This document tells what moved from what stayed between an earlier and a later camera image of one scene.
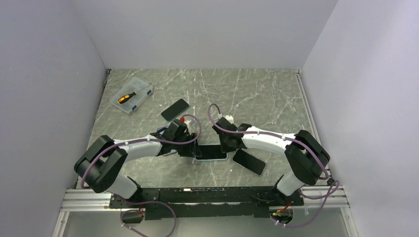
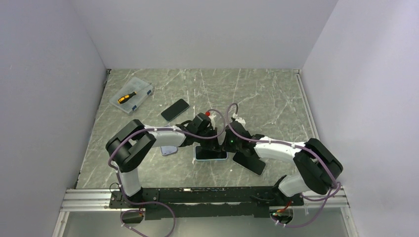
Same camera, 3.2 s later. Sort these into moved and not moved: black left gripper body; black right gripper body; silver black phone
Moved: black left gripper body
Not moved: black right gripper body; silver black phone
